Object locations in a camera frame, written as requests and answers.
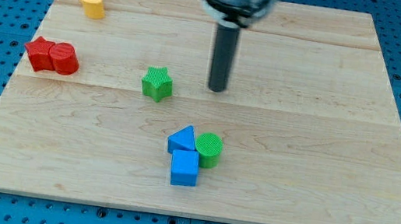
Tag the blue cube block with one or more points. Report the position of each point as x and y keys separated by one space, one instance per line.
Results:
x=184 y=168

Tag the green star block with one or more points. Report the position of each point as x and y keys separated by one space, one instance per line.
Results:
x=157 y=84

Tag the blue triangle block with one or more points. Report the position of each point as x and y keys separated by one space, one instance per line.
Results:
x=183 y=139

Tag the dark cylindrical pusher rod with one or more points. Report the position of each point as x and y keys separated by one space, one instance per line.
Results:
x=224 y=50

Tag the green cylinder block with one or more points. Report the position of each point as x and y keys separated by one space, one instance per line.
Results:
x=209 y=146

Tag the wooden board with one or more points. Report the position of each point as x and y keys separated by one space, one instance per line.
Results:
x=310 y=127

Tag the red star block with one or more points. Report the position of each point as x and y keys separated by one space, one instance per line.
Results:
x=38 y=52

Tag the yellow heart block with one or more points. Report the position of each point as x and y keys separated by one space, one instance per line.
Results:
x=93 y=8

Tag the red cylinder block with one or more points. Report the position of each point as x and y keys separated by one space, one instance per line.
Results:
x=64 y=59

